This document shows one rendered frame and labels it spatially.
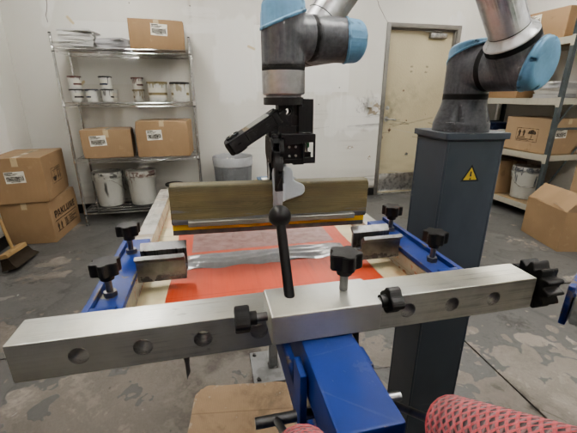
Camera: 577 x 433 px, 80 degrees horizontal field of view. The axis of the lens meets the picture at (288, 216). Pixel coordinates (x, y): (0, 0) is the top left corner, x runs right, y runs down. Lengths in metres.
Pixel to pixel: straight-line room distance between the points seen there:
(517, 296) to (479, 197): 0.55
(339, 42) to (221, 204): 0.35
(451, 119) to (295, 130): 0.55
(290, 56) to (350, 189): 0.27
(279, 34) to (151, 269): 0.45
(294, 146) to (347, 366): 0.40
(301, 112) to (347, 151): 4.06
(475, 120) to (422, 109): 4.12
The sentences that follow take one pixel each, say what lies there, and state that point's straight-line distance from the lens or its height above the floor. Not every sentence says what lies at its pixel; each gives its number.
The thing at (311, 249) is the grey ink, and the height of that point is 0.96.
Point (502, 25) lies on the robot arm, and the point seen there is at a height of 1.44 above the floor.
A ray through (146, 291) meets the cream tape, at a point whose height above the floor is 0.96.
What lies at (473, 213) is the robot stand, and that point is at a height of 0.97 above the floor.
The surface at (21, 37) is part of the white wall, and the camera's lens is 4.68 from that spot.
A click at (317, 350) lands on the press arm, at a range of 0.39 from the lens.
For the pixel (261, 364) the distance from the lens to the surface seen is 1.92.
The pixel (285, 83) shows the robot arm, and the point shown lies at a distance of 0.62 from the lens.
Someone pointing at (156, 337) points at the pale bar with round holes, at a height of 1.03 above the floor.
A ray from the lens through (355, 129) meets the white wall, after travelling 4.69.
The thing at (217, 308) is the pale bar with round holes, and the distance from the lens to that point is 0.46.
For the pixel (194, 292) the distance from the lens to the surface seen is 0.67.
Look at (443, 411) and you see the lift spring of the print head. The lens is 0.32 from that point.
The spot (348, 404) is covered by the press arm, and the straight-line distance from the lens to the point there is 0.34.
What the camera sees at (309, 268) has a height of 0.96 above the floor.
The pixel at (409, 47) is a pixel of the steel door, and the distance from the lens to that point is 5.07.
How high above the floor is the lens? 1.29
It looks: 19 degrees down
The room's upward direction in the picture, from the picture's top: straight up
